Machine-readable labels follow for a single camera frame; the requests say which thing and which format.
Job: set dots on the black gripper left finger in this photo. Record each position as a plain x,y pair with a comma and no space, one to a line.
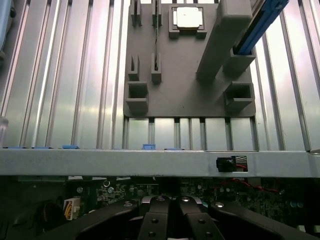
155,220

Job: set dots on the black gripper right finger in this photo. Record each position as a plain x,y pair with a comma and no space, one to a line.
200,222

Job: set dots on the green motherboard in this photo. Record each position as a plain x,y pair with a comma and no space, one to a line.
120,192

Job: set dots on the silver PC case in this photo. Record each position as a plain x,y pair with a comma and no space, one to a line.
125,162

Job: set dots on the white power connector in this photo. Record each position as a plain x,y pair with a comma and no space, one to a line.
71,208

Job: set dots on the grey plastic parts rack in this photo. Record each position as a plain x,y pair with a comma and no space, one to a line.
180,87

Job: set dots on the hard disk with blue caddy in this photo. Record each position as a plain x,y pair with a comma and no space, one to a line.
260,30

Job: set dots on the silver CPU chip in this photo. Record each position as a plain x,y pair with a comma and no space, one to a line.
188,17

